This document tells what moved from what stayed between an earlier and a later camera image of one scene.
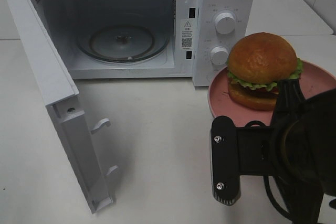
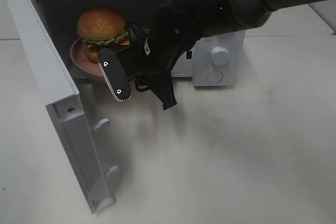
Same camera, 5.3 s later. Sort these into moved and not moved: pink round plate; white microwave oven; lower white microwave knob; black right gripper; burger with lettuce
Moved: burger with lettuce; black right gripper; pink round plate
Not moved: white microwave oven; lower white microwave knob
